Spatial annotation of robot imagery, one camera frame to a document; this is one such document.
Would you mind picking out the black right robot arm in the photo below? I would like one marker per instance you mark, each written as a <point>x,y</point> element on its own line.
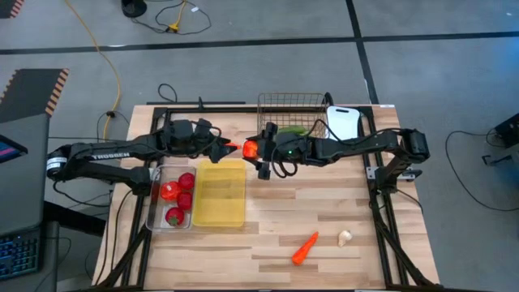
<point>365,142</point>

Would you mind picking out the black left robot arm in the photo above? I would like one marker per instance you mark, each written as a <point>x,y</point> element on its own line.
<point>109,155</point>

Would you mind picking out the small black orange-striped mat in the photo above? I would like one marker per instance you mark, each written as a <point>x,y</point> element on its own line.
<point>6,6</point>

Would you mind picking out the large black orange-striped mat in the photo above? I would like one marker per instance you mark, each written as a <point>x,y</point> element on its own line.
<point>28,93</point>

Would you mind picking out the clear plastic bin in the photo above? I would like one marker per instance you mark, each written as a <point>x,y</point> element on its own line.
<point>156,219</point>

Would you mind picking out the computer screen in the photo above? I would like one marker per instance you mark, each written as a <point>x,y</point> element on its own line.
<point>10,150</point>

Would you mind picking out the backlit black keyboard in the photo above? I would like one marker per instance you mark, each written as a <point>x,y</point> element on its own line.
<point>18,255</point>

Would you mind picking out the black flat bar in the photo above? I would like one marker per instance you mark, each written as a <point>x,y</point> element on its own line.
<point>182,103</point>

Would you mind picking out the black floor box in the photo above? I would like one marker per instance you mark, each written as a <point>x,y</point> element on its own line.
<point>73,219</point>

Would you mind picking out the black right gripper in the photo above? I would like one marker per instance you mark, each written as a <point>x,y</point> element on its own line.
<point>288,150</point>

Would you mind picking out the orange toy bell pepper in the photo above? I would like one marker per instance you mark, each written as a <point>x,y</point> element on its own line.
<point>250,149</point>
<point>170,191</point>

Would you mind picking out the grey desk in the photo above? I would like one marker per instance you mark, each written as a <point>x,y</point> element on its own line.
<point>28,194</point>

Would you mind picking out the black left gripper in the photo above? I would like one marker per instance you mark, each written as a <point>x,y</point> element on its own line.
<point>207,144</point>

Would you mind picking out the green toy cucumber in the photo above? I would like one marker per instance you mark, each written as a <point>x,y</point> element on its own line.
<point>294,130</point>

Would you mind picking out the black metal table frame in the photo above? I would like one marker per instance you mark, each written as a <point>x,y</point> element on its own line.
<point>243,110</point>

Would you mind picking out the orange toy carrot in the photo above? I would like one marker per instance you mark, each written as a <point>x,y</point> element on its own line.
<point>304,249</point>
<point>234,145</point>

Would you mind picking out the small black floor tool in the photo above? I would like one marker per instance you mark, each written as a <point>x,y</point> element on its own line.
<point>490,159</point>

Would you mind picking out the red toy tomato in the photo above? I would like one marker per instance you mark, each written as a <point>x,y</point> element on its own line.
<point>174,216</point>
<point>186,181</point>
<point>184,201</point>

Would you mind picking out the white toy garlic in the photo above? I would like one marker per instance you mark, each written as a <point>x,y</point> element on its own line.
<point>344,238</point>

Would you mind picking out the white cutting board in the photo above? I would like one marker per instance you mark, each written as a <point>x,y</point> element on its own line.
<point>344,121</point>

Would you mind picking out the black equipment box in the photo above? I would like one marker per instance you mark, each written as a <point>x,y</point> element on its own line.
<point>509,130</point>

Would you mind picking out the yellow translucent plastic bin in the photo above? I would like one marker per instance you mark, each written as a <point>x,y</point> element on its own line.
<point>219,194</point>

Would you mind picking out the black round stand base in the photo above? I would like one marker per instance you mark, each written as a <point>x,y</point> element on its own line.
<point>134,7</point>

